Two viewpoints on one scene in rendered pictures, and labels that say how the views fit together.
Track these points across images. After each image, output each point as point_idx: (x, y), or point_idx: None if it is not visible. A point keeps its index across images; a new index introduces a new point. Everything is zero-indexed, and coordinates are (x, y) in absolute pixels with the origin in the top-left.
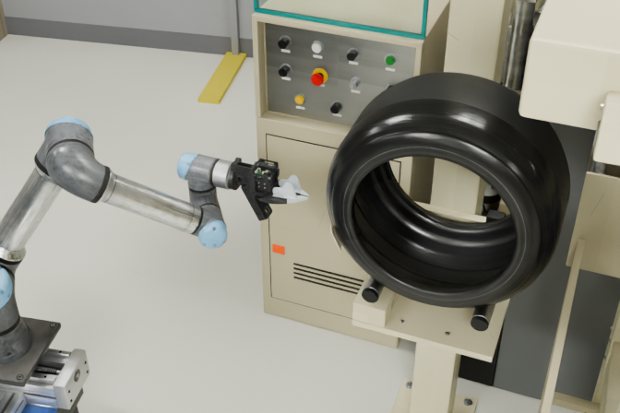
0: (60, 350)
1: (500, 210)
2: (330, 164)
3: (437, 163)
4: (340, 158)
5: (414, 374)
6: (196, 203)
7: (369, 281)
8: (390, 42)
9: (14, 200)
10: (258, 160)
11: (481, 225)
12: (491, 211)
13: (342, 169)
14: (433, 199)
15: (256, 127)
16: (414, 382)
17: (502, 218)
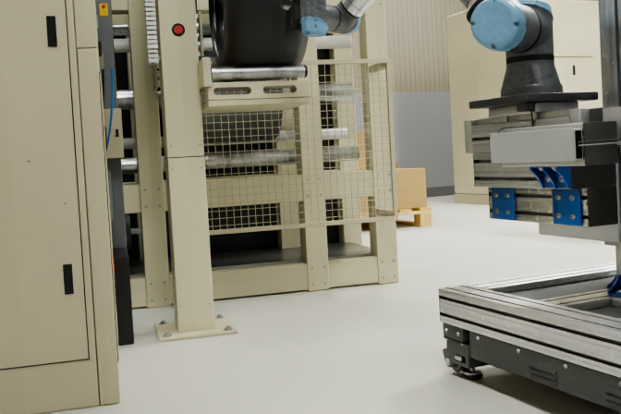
0: (483, 118)
1: (121, 115)
2: None
3: (196, 21)
4: None
5: (210, 258)
6: (331, 6)
7: (297, 66)
8: None
9: None
10: None
11: (219, 55)
12: (200, 55)
13: None
14: (198, 55)
15: (97, 65)
16: (211, 267)
17: (214, 49)
